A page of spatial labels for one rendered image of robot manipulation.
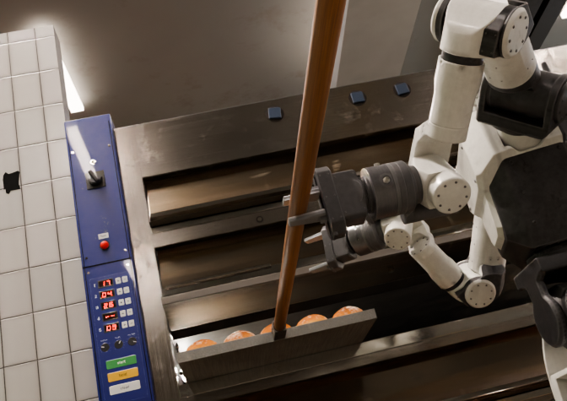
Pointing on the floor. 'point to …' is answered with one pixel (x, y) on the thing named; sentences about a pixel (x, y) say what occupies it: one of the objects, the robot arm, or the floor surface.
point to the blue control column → (102, 217)
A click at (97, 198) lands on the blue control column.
